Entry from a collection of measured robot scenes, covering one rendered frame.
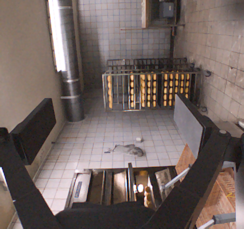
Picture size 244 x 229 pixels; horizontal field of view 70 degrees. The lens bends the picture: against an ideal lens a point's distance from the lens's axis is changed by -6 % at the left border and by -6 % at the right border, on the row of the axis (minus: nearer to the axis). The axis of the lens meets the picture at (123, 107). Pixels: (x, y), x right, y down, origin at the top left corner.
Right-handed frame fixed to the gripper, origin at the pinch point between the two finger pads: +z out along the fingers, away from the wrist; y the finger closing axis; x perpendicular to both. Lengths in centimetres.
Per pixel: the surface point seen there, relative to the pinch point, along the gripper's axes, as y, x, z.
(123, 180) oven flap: -1, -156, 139
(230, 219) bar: 63, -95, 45
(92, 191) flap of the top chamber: -35, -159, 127
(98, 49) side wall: -59, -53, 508
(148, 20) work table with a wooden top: 66, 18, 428
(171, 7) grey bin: 120, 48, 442
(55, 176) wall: -84, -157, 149
